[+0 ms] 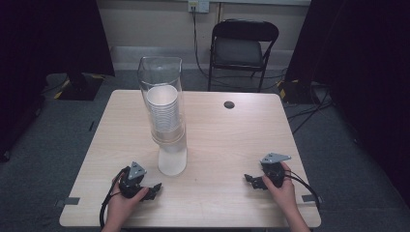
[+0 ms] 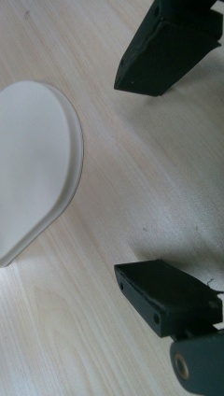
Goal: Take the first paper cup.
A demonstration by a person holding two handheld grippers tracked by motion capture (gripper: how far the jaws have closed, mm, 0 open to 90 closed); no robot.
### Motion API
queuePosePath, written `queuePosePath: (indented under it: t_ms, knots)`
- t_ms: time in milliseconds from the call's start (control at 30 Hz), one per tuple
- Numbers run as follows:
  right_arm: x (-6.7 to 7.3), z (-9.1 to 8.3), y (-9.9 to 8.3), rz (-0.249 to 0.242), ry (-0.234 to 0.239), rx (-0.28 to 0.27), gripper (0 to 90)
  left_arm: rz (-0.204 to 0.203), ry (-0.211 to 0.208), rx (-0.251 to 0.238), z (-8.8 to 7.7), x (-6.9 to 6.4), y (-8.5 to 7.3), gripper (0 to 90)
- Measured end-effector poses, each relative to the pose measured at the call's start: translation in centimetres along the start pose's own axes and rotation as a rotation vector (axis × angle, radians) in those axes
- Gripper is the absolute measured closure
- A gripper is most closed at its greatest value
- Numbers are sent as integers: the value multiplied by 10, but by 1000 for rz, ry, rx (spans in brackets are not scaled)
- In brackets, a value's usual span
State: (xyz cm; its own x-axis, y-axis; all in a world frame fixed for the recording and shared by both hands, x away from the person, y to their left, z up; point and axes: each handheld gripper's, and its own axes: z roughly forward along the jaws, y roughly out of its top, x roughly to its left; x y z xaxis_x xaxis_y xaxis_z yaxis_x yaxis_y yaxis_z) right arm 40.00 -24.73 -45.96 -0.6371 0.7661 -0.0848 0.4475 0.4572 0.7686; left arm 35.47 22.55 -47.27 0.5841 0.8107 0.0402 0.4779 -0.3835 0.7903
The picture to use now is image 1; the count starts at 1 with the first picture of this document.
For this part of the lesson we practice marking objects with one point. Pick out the clear plastic cup dispenser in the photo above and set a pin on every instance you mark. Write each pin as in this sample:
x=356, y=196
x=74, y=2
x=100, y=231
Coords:
x=162, y=77

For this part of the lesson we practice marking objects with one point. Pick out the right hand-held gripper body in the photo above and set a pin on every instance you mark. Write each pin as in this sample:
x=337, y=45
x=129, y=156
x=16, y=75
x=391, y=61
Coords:
x=274, y=172

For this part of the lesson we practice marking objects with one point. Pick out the dark curtain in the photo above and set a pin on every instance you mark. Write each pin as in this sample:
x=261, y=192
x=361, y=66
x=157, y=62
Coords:
x=48, y=48
x=364, y=64

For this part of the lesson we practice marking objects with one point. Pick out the stack of white paper cups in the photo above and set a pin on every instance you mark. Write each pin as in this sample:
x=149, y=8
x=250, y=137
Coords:
x=163, y=109

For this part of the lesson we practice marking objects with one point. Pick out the black folding chair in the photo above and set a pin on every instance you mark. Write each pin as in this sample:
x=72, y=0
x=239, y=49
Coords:
x=240, y=48

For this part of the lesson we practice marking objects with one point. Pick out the white wall outlet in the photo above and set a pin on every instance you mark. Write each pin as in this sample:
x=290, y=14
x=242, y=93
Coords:
x=198, y=5

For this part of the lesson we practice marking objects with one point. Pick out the person's right hand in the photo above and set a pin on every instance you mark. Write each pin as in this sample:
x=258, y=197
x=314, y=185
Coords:
x=283, y=195

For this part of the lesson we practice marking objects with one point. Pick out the black stand base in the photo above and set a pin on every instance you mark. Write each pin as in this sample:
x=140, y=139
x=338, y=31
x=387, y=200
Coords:
x=296, y=92
x=82, y=88

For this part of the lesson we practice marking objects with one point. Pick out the person's left hand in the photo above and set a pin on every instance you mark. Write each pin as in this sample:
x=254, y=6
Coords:
x=121, y=206

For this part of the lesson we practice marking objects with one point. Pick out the grey tape strip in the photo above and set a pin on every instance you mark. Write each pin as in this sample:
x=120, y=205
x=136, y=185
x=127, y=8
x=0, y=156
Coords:
x=311, y=198
x=68, y=201

